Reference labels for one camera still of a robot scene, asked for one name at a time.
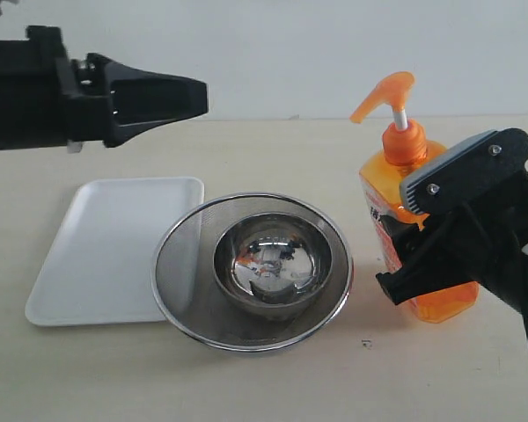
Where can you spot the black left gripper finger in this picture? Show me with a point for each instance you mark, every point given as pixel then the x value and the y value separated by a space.
pixel 123 90
pixel 128 124

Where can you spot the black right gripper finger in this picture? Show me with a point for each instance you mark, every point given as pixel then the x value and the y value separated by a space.
pixel 401 233
pixel 424 271

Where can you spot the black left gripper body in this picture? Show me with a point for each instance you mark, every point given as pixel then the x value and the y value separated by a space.
pixel 46 99

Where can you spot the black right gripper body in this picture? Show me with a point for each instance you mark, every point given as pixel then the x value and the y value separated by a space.
pixel 489 235

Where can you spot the small stainless steel bowl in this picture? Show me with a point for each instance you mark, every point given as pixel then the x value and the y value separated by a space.
pixel 272 265

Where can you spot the white rectangular plastic tray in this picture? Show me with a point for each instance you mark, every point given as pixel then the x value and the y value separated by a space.
pixel 97 270

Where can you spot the steel mesh strainer basket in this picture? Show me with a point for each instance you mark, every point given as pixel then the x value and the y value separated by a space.
pixel 185 291

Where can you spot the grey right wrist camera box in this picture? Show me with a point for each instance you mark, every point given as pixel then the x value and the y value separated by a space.
pixel 465 171

